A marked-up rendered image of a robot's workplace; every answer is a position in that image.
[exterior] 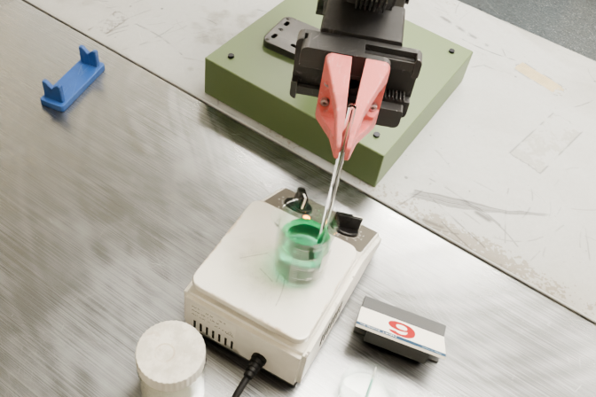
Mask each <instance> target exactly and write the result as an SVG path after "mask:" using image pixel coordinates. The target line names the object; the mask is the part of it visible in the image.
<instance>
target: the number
mask: <svg viewBox="0 0 596 397"><path fill-rule="evenodd" d="M360 322H361V323H366V324H368V325H371V326H373V327H375V328H378V329H381V330H383V331H387V332H389V333H392V334H395V335H397V336H399V337H402V338H404V339H409V340H410V341H413V342H416V343H418V344H421V345H423V346H427V347H430V348H432V349H434V350H437V351H439V352H442V353H443V341H442V338H441V337H438V336H436V335H434V334H431V333H428V332H426V331H422V330H420V329H417V328H414V327H412V326H410V325H407V324H405V323H400V322H398V321H396V320H393V319H390V318H388V317H386V316H383V315H379V314H376V313H374V312H372V311H369V310H367V309H364V310H363V313H362V315H361V319H360Z"/></svg>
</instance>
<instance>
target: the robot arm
mask: <svg viewBox="0 0 596 397"><path fill-rule="evenodd" d="M409 1H410V0H318V4H317V9H316V14H317V15H323V19H322V23H321V28H320V29H319V28H317V27H313V26H311V25H309V24H307V23H304V22H302V21H300V20H298V19H294V18H292V17H285V18H283V19H282V20H281V21H280V22H279V23H278V24H277V25H276V26H275V27H274V28H273V29H272V30H271V31H270V32H269V33H268V34H267V35H266V36H265V37H264V39H263V46H264V47H265V48H267V49H269V50H272V51H275V52H277V53H279V54H281V55H283V56H285V57H288V58H290V59H293V60H294V70H293V76H292V80H291V85H290V92H289V94H290V96H291V97H293V98H295V96H296V94H302V95H306V96H311V97H318V103H317V108H316V119H317V121H318V123H319V124H320V126H321V128H322V129H323V130H324V131H325V133H326V135H327V137H328V138H329V141H330V145H331V148H332V152H333V157H334V158H335V159H338V157H339V153H340V149H341V140H342V137H341V134H342V131H343V127H344V122H345V119H346V115H347V111H348V107H349V104H352V103H353V104H355V105H356V106H357V109H356V113H355V118H354V121H353V125H352V129H351V132H350V136H349V139H348V142H347V146H346V151H345V154H344V160H349V158H350V156H351V153H352V152H353V150H354V148H355V146H356V144H357V143H358V142H359V141H360V140H362V139H363V138H364V137H365V136H366V135H367V134H368V133H369V132H370V131H372V130H373V128H374V126H375V125H379V126H383V127H388V128H396V127H397V126H398V125H399V123H400V120H401V118H403V117H404V116H405V115H406V114H407V111H408V108H409V105H410V97H411V94H412V90H413V87H414V84H415V82H416V79H418V77H419V74H420V69H421V67H422V52H421V51H420V50H417V49H413V48H407V47H403V38H404V18H405V8H404V4H408V3H409Z"/></svg>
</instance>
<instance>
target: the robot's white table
mask: <svg viewBox="0 0 596 397"><path fill-rule="evenodd" d="M22 1H24V2H26V3H27V4H30V5H32V6H34V7H35V8H36V9H38V10H40V11H41V12H44V13H46V14H47V15H49V16H51V17H53V18H54V19H56V20H58V21H60V22H61V23H63V24H65V25H67V26H68V27H71V28H72V29H73V30H75V31H77V32H79V33H80V34H82V35H85V36H87V37H88V38H90V39H91V40H93V41H94V42H96V43H99V44H100V45H102V46H104V47H106V48H107V49H109V50H110V51H113V52H114V53H116V54H118V55H120V56H121V57H123V58H125V59H127V60H128V61H130V62H132V63H133V64H135V65H137V66H139V67H141V68H143V69H144V70H146V71H147V72H149V73H151V74H153V75H155V76H157V77H159V78H160V79H162V80H163V81H165V82H167V83H169V84H171V85H173V86H174V87H176V88H178V89H180V90H181V91H183V92H185V93H186V94H188V95H190V96H192V97H194V98H196V99H198V100H199V101H200V102H202V103H204V104H206V105H208V106H210V107H212V108H213V109H215V110H217V111H218V112H219V113H222V114H224V115H226V116H227V117H229V118H231V119H233V120H234V121H236V122H238V123H239V124H241V125H243V126H245V127H246V128H249V129H251V130H253V131H254V132H255V133H257V134H259V135H260V136H263V137H265V138H266V139H268V140H270V141H272V142H273V143H274V144H277V145H279V146H280V147H282V148H284V149H286V150H287V151H289V152H291V153H292V154H294V155H296V156H298V157H299V158H301V159H303V160H306V161H307V162H309V163H310V164H312V165H313V166H315V167H318V168H319V169H321V170H323V171H325V172H326V173H327V174H329V175H331V176H333V170H334V166H335V165H334V164H332V163H330V162H329V161H327V160H324V159H322V158H321V157H319V156H317V155H316V154H314V153H313V152H310V151H308V150H307V149H305V148H303V147H301V146H300V145H298V144H296V143H294V142H292V141H291V140H289V139H287V138H285V137H284V136H282V135H280V134H278V133H277V132H275V131H273V130H271V129H269V128H267V127H265V126H264V125H263V124H261V123H259V122H257V121H255V120H253V119H251V118H249V117H247V116H246V115H245V114H243V113H241V112H239V111H237V110H235V109H233V108H232V107H230V106H228V105H227V104H225V103H223V102H221V101H219V100H218V99H216V98H214V97H211V96H210V95H209V94H207V93H205V57H206V56H208V55H209V54H211V53H212V52H213V51H215V50H216V49H218V48H219V47H221V46H222V45H223V44H225V43H226V42H228V41H229V40H231V39H232V38H233V37H234V36H235V35H237V34H238V33H240V32H241V31H242V30H244V29H245V28H246V27H248V26H250V25H251V24H252V23H254V22H255V21H256V20H258V19H260V18H261V17H262V16H263V15H264V14H265V13H267V12H268V11H270V10H271V9H273V8H274V7H275V6H277V5H278V4H280V3H281V2H283V1H284V0H22ZM404 8H405V18H404V19H406V20H409V21H410V22H412V23H414V24H416V25H418V26H420V27H423V28H425V29H427V30H429V31H431V32H433V33H435V34H437V35H440V36H441V37H443V38H446V39H448V40H450V41H452V42H454V43H456V44H458V45H460V46H463V47H465V48H467V49H469V50H471V51H472V52H473V55H472V57H471V59H470V62H469V64H468V67H467V70H466V73H465V75H464V78H463V80H462V82H461V84H460V85H459V86H458V87H457V88H456V89H455V90H454V91H453V93H452V94H451V95H450V96H449V98H448V99H447V100H446V101H445V102H444V104H443V105H442V106H441V108H440V109H439V110H438V111H437V112H436V114H435V115H434V116H433V117H432V119H431V120H430V121H429V122H428V124H427V125H426V126H425V127H424V128H423V129H422V130H421V131H420V133H419V134H418V135H417V136H416V138H415V139H414V140H413V141H412V143H411V144H410V145H409V146H408V148H407V149H406V150H405V151H404V153H403V154H402V155H401V156H400V157H399V159H398V160H397V161H396V163H395V164H394V165H393V166H392V167H391V169H390V170H389V171H388V172H387V173H386V174H385V175H384V176H383V178H382V179H381V180H380V181H379V183H378V184H377V185H376V186H375V187H373V186H371V185H370V184H368V183H366V182H364V181H362V180H360V179H358V178H357V177H355V176H353V175H352V174H350V173H348V172H346V171H344V170H343V169H342V170H341V176H340V181H342V182H344V183H346V184H347V185H349V186H351V187H352V188H354V189H356V190H358V191H360V192H362V193H364V194H365V195H366V196H368V197H370V198H372V199H374V200H376V201H378V202H379V203H381V204H382V205H384V206H386V207H388V208H390V209H392V210H393V211H395V212H397V213H399V214H400V215H402V216H404V217H405V218H407V219H409V220H411V221H412V222H415V223H417V224H418V225H419V226H421V227H423V228H425V229H426V230H429V231H431V232H432V233H434V234H436V235H437V236H438V237H441V238H443V239H445V240H446V241H448V242H450V243H452V244H453V245H455V246H457V247H458V248H460V249H462V250H464V251H465V252H467V253H470V254H472V255H473V256H474V257H476V258H478V259H479V260H481V261H484V262H485V263H487V264H489V265H491V266H492V267H493V268H495V269H497V270H499V271H501V272H503V273H505V274H506V275H508V276H510V277H511V278H513V279H515V280H517V281H518V282H520V283H522V284H524V285H526V286H528V287H529V288H531V289H532V290H534V291H536V292H538V293H540V294H542V295H544V296H545V297H546V298H548V299H550V300H552V301H554V302H556V303H558V304H559V305H561V306H563V307H565V308H566V309H568V310H570V311H571V312H573V313H575V314H577V315H579V316H581V317H583V318H584V319H585V320H587V321H589V322H591V323H593V324H595V325H596V61H594V60H592V59H590V58H587V57H585V56H583V55H580V54H578V53H576V52H573V51H571V50H569V49H566V48H564V47H562V46H560V45H558V44H556V43H553V42H550V41H548V40H546V39H544V38H542V37H540V36H538V35H534V34H532V33H531V32H528V31H526V30H524V29H522V28H519V27H517V26H515V25H512V24H510V23H508V22H505V21H503V20H501V19H497V18H495V17H493V16H491V15H489V14H488V13H486V12H482V11H480V10H478V9H476V8H474V7H472V6H470V5H467V4H464V3H462V2H460V1H458V0H410V1H409V3H408V4H404Z"/></svg>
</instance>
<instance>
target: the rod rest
mask: <svg viewBox="0 0 596 397"><path fill-rule="evenodd" d="M79 52H80V58H81V59H80V60H79V61H78V62H77V63H76V64H75V65H74V66H73V67H72V68H71V69H70V70H69V71H68V72H67V73H65V74H64V75H63V76H62V77H61V78H60V79H59V80H58V81H57V82H56V83H55V84H54V85H52V84H51V83H50V82H49V81H48V80H46V79H43V80H42V83H43V91H44V95H43V96H42V97H41V98H40V99H41V104H42V105H44V106H47V107H49V108H51V109H54V110H57V111H59V112H64V111H65V110H66V109H67V108H68V107H69V106H70V105H71V104H72V103H73V102H74V101H75V100H76V99H77V98H78V97H79V96H80V95H81V94H82V93H83V92H84V91H85V90H86V89H87V88H88V87H89V86H90V85H91V84H92V83H93V82H94V81H95V80H96V79H97V78H98V77H99V76H100V75H101V74H102V73H103V72H104V71H105V64H104V63H102V62H99V59H98V51H97V50H93V51H91V52H89V51H88V50H87V49H86V47H85V46H84V45H80V46H79Z"/></svg>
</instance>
